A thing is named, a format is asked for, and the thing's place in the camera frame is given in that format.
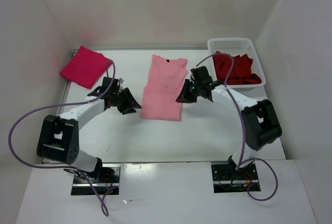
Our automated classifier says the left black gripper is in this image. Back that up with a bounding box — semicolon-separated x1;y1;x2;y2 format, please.
112;88;142;115

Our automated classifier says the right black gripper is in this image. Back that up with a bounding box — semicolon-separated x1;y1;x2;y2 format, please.
176;78;202;103

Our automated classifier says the light pink t shirt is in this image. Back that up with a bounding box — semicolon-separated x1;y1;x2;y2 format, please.
140;54;188;121

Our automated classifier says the magenta t shirt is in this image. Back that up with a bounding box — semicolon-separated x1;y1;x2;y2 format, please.
59;46;113;89

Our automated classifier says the dark red t shirt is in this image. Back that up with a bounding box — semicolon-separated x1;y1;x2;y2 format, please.
212;54;261;85

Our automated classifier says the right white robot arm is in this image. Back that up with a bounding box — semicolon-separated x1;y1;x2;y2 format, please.
176;79;282;179

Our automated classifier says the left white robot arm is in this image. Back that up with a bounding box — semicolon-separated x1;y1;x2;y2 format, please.
36;86;142;183

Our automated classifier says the white plastic basket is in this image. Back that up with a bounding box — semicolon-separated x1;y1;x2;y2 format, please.
207;37;266;89

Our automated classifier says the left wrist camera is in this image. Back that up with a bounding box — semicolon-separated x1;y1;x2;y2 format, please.
100;77;124;95

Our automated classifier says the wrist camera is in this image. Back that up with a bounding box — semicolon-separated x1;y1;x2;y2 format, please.
190;66;213;86
100;77;124;95

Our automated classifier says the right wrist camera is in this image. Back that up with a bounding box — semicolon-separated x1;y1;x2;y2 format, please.
190;66;213;86

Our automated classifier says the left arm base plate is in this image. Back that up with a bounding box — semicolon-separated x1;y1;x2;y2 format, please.
71;164;121;196

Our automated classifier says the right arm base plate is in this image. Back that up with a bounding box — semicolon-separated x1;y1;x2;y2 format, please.
211;162;261;193

